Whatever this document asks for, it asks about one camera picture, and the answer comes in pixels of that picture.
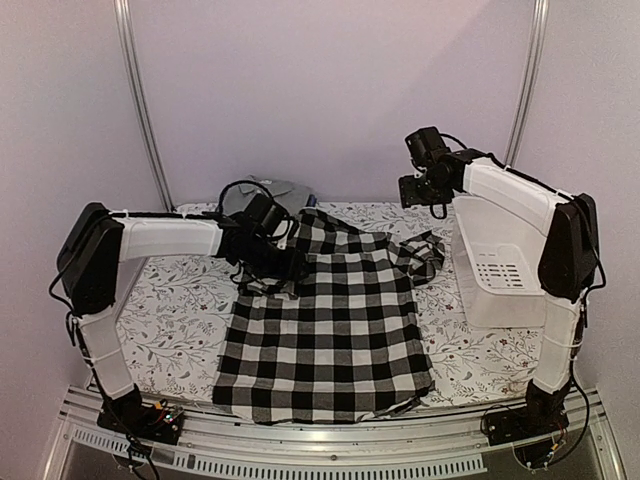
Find right aluminium frame post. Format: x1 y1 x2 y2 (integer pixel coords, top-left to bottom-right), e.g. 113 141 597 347
504 0 550 167

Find aluminium frame post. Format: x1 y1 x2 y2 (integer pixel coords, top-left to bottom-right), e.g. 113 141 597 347
113 0 175 211
504 0 550 167

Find left aluminium frame post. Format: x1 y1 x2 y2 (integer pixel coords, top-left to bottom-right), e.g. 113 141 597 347
113 0 175 211

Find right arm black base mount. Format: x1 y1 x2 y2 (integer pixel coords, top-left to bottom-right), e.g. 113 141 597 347
480 404 569 446

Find white plastic basket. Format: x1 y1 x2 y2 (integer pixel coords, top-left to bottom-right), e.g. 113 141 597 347
451 196 545 329

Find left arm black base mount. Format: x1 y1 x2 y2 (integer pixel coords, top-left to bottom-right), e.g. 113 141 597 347
97 397 184 445

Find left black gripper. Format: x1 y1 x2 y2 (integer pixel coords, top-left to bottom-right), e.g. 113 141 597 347
244 234 309 281

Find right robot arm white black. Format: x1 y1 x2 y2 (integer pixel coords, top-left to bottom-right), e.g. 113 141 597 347
398 149 606 436

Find grey polo shirt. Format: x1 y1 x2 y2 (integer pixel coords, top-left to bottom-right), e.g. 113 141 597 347
219 175 314 215

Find floral patterned table cloth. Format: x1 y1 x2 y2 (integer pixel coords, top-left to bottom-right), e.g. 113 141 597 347
98 201 561 412

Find aluminium front rail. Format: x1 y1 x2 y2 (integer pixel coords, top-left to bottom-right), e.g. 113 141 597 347
43 387 631 479

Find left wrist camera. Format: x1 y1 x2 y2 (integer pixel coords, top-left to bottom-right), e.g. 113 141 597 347
240 194 288 236

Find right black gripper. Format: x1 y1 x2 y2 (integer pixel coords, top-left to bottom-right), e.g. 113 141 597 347
398 171 451 208

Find black white checkered shirt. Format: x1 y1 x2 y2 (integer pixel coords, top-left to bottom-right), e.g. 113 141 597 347
212 208 445 424

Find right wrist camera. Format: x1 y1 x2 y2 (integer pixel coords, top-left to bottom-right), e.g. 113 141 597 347
405 127 450 170

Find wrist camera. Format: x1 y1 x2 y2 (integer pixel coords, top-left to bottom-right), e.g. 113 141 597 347
405 127 450 170
240 194 288 236

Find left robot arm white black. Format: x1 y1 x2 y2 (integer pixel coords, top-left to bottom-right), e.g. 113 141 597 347
48 195 306 434

